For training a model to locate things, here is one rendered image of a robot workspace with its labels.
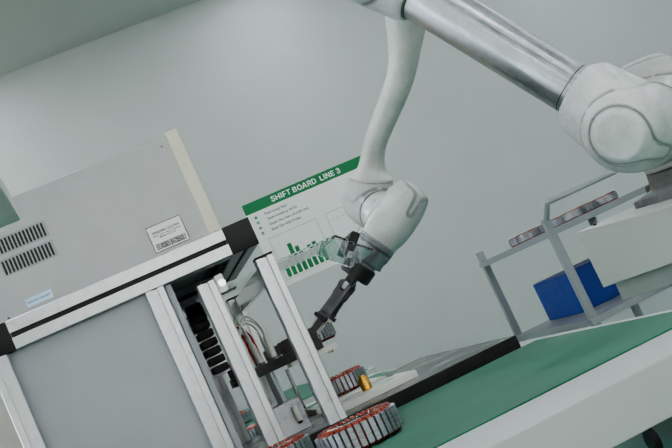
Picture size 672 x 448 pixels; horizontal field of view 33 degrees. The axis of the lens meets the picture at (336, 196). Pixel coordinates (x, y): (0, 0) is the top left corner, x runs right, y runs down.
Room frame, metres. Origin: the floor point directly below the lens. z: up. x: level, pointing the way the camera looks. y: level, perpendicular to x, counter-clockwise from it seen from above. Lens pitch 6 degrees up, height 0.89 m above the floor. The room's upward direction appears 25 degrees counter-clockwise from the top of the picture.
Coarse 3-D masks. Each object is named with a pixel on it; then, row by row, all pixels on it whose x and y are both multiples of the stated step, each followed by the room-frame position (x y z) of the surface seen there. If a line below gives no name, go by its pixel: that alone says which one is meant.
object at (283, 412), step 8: (288, 400) 1.96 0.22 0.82; (296, 400) 1.92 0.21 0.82; (280, 408) 1.92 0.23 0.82; (288, 408) 1.92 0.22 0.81; (280, 416) 1.92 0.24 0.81; (288, 416) 1.92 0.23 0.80; (304, 416) 1.92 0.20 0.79; (280, 424) 1.91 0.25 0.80; (288, 424) 1.92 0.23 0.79; (296, 424) 1.92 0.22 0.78; (304, 424) 1.92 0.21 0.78; (288, 432) 1.92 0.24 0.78; (296, 432) 1.92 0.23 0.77
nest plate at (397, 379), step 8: (392, 376) 2.04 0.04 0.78; (400, 376) 1.94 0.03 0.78; (408, 376) 1.93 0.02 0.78; (416, 376) 1.93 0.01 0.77; (376, 384) 2.02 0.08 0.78; (384, 384) 1.92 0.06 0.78; (392, 384) 1.92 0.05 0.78; (400, 384) 1.93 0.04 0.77; (360, 392) 2.01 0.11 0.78; (368, 392) 1.91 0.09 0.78; (376, 392) 1.92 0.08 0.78; (384, 392) 1.92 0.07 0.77; (344, 400) 1.99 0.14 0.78; (352, 400) 1.91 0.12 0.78; (360, 400) 1.91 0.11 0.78; (344, 408) 1.90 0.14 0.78
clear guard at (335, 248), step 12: (324, 240) 2.16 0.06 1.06; (336, 240) 2.20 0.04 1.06; (348, 240) 2.17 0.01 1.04; (300, 252) 2.15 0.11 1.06; (312, 252) 2.28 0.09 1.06; (324, 252) 2.35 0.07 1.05; (336, 252) 2.31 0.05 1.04; (348, 252) 2.27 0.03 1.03; (360, 252) 2.23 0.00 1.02; (288, 264) 2.30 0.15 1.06; (348, 264) 2.39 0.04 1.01; (228, 288) 2.20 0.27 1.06; (240, 288) 2.34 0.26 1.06
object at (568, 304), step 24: (576, 216) 4.68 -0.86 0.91; (528, 240) 4.45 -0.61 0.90; (552, 240) 4.25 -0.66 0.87; (480, 264) 5.10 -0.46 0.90; (576, 264) 5.05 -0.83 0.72; (552, 288) 4.86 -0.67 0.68; (576, 288) 4.25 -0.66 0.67; (600, 288) 4.69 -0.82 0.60; (504, 312) 5.10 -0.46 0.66; (552, 312) 4.98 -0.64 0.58; (576, 312) 4.74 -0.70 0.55; (600, 312) 4.32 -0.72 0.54; (528, 336) 4.94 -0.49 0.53; (648, 432) 4.24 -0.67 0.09
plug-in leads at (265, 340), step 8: (240, 320) 1.93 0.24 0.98; (248, 320) 1.95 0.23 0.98; (240, 328) 1.93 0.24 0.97; (256, 328) 1.97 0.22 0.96; (240, 336) 1.94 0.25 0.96; (248, 336) 1.94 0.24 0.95; (264, 336) 1.93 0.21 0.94; (248, 344) 1.97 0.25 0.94; (264, 344) 1.97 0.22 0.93; (272, 344) 1.96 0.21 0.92; (256, 352) 1.93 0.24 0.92; (272, 352) 1.93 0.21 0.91; (256, 360) 1.94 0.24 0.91
